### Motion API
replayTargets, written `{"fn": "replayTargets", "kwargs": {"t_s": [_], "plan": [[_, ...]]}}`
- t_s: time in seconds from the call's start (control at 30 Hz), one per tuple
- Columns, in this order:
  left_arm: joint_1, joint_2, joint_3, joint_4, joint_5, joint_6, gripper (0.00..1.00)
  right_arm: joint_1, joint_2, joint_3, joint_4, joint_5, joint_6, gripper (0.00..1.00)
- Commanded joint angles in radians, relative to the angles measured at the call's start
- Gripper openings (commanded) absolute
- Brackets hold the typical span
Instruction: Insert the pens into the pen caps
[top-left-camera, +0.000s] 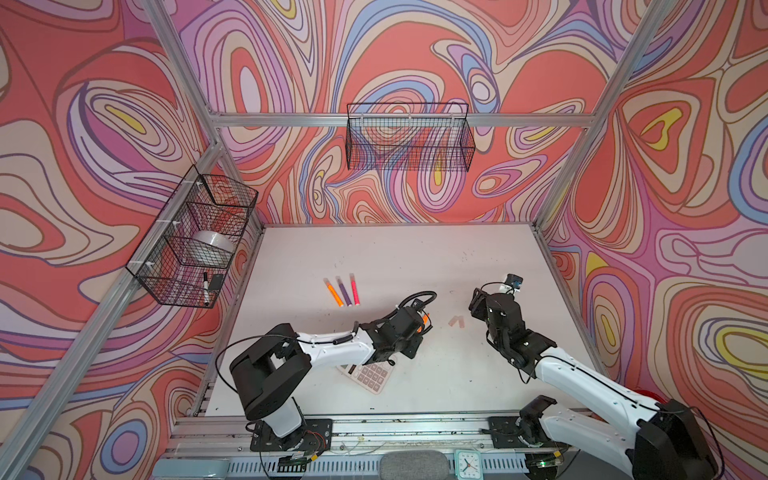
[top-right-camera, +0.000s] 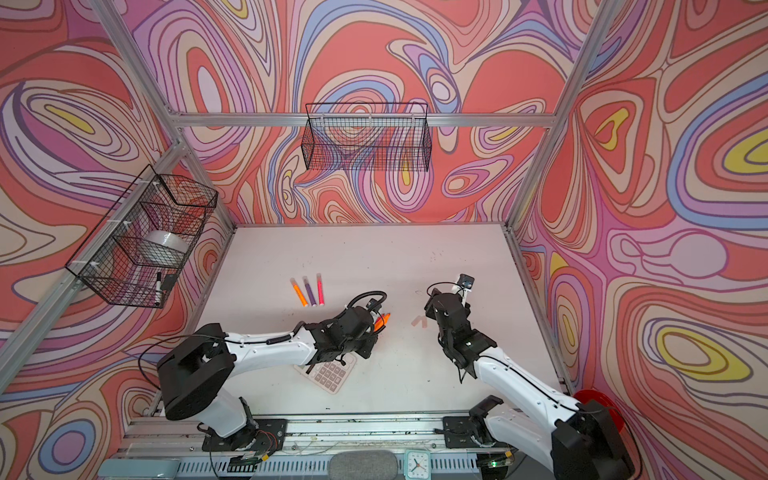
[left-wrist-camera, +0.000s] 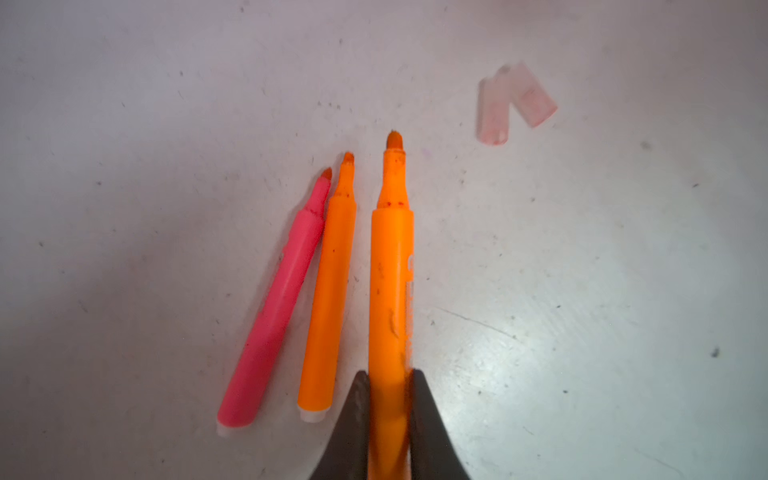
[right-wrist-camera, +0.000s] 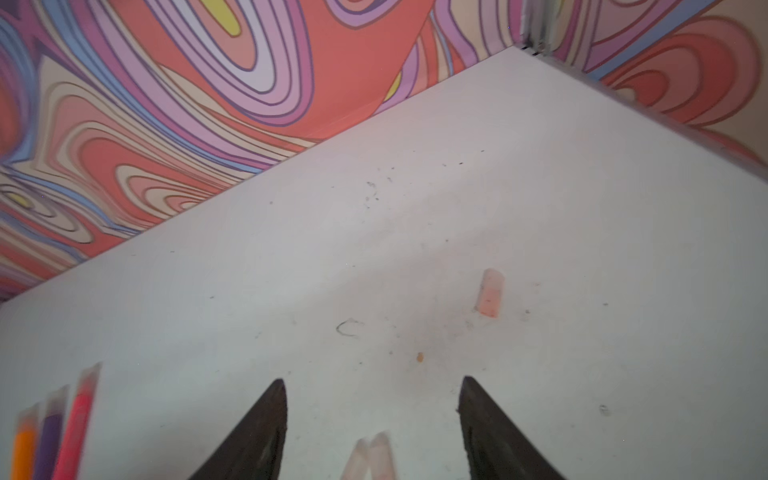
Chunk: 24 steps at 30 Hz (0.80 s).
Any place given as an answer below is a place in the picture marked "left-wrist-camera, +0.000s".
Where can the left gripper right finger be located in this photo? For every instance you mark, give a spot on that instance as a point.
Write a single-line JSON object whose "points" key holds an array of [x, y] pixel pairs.
{"points": [[432, 453]]}

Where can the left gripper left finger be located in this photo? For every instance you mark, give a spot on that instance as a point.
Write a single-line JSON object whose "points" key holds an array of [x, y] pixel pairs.
{"points": [[346, 454]]}

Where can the orange pen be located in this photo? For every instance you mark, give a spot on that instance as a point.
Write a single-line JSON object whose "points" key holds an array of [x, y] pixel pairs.
{"points": [[318, 378], [390, 317]]}

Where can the pink pen left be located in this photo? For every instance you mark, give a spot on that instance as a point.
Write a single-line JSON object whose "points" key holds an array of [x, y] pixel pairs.
{"points": [[252, 374]]}

